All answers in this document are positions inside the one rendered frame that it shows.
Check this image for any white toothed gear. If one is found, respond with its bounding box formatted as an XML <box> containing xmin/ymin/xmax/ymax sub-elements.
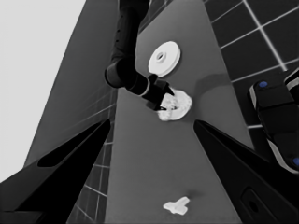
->
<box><xmin>162</xmin><ymin>92</ymin><xmax>181</xmax><ymax>112</ymax></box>
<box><xmin>157</xmin><ymin>110</ymin><xmax>174</xmax><ymax>122</ymax></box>

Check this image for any large thick white disc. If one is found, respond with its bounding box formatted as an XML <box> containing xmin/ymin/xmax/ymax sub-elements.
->
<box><xmin>148</xmin><ymin>40</ymin><xmax>181</xmax><ymax>78</ymax></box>

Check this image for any small white T-shaped piece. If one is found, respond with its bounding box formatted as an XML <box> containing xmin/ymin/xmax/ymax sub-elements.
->
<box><xmin>162</xmin><ymin>195</ymin><xmax>191</xmax><ymax>217</ymax></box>

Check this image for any dark robot body block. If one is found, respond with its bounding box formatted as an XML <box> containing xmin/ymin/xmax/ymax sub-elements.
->
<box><xmin>248</xmin><ymin>66</ymin><xmax>299</xmax><ymax>175</ymax></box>

